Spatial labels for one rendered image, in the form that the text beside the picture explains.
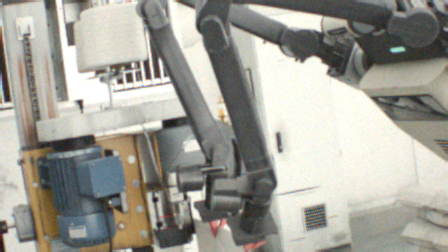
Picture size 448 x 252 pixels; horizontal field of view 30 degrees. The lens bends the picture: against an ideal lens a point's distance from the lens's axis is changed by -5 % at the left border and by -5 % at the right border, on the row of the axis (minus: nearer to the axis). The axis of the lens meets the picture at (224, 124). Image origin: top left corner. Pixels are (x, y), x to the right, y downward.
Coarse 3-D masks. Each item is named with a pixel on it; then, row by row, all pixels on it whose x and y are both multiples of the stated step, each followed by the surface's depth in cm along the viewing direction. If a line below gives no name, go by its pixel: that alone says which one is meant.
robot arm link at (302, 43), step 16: (144, 0) 199; (160, 0) 200; (176, 0) 203; (192, 0) 204; (144, 16) 200; (240, 16) 207; (256, 16) 208; (256, 32) 209; (272, 32) 209; (288, 32) 207; (304, 32) 209; (304, 48) 209
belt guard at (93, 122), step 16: (96, 112) 213; (112, 112) 217; (128, 112) 222; (144, 112) 228; (160, 112) 234; (176, 112) 239; (48, 128) 209; (64, 128) 208; (80, 128) 209; (96, 128) 212; (112, 128) 217
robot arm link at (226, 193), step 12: (216, 180) 179; (228, 180) 179; (240, 180) 180; (264, 180) 173; (216, 192) 177; (228, 192) 177; (240, 192) 177; (252, 192) 177; (264, 192) 174; (216, 204) 178; (228, 204) 178
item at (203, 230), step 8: (200, 224) 233; (208, 224) 226; (200, 232) 234; (208, 232) 227; (224, 232) 211; (200, 240) 236; (208, 240) 228; (216, 240) 221; (224, 240) 212; (232, 240) 204; (200, 248) 237; (208, 248) 229; (216, 248) 222; (224, 248) 214; (232, 248) 205; (240, 248) 198
